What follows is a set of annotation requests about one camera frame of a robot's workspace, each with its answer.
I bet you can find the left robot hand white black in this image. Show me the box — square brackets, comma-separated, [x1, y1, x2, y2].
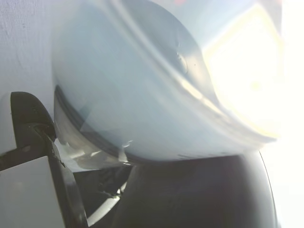
[0, 91, 280, 228]

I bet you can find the large clear plastic syringe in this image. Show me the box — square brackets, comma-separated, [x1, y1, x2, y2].
[51, 0, 285, 171]

